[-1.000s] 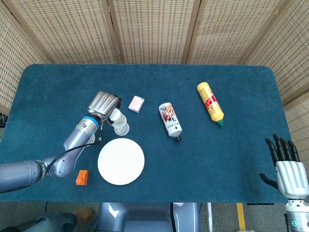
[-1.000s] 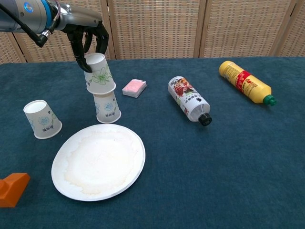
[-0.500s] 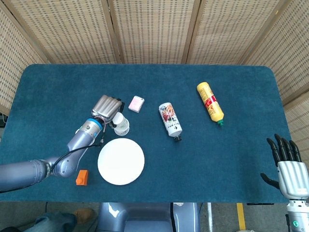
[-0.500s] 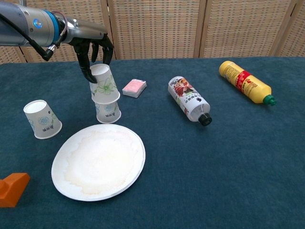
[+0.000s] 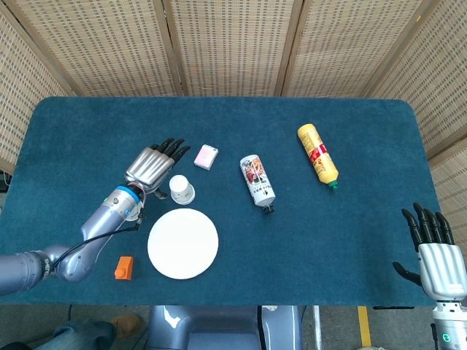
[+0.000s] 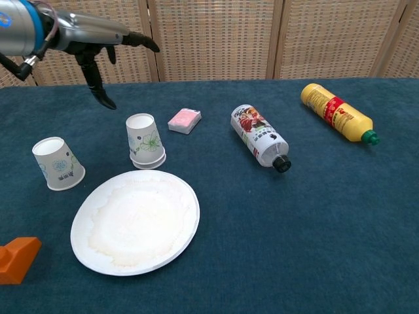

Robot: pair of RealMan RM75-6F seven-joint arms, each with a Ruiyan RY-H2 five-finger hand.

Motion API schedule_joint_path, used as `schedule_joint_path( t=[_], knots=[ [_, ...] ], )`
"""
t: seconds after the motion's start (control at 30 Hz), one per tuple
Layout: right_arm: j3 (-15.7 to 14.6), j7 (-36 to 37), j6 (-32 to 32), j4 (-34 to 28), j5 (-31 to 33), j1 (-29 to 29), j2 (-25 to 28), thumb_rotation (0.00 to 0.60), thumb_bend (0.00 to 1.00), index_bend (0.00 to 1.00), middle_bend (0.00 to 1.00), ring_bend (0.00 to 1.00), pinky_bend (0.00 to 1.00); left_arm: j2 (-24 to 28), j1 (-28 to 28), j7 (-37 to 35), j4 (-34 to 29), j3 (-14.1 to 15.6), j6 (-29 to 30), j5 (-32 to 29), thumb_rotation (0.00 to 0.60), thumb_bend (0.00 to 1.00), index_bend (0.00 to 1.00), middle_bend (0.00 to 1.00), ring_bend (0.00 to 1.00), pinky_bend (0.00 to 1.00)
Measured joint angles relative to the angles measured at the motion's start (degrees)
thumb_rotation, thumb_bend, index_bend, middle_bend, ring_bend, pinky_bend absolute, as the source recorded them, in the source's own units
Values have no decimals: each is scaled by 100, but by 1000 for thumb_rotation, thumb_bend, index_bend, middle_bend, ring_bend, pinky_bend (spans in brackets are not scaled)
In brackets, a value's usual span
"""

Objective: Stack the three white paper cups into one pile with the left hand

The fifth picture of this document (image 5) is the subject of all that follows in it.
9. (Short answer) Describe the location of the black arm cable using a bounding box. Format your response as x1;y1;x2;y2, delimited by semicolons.
53;213;143;273

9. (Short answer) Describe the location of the yellow floor tape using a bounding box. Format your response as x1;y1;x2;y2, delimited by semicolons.
357;306;373;347

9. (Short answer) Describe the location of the grey robot torso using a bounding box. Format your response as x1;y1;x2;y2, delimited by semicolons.
147;305;304;350

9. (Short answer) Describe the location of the pink small box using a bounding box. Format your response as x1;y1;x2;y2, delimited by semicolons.
193;144;220;171

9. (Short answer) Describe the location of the yellow mustard squeeze bottle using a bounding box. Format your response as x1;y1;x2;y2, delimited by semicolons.
296;123;339;192

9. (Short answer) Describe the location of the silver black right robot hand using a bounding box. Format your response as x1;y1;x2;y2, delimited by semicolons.
392;202;467;303

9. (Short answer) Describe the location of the white round plate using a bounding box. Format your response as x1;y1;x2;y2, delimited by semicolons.
147;208;220;281

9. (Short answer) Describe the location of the brown leather shoe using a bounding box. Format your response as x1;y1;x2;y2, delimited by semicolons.
110;314;144;338

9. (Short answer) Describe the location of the blue felt table cover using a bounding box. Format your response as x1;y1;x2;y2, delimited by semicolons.
0;96;439;308

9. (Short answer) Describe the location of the orange toy block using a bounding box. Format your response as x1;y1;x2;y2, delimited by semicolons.
114;255;134;281

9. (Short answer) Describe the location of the woven bamboo screen panel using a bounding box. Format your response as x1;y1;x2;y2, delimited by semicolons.
162;0;304;98
7;0;182;98
0;5;76;173
364;0;467;258
279;0;445;98

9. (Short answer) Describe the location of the blue jeans leg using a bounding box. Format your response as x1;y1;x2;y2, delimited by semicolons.
36;319;118;350

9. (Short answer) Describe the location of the white table leg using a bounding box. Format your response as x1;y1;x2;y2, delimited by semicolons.
312;306;324;350

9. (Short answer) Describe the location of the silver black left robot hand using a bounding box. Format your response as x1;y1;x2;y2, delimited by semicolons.
124;137;192;201

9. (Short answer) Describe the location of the white printed spray bottle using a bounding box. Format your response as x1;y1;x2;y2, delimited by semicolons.
239;155;277;215

